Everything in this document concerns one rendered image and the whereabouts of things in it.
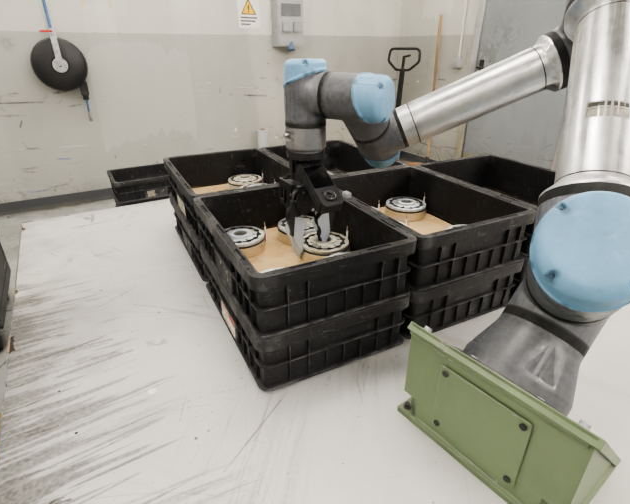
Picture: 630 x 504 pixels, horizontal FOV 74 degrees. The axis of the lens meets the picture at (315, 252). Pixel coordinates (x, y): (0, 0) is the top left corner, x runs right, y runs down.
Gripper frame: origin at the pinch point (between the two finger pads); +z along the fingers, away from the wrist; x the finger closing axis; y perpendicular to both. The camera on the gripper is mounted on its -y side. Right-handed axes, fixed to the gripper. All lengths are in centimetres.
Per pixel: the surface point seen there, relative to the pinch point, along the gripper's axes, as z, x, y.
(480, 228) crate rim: -7.4, -24.5, -20.0
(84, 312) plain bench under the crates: 15, 44, 23
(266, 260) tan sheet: 2.0, 8.5, 3.5
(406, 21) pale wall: -63, -292, 338
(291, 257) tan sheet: 2.0, 3.4, 2.3
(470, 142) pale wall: 47, -295, 227
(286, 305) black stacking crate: -2.0, 14.1, -18.9
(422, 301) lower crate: 5.0, -12.9, -19.8
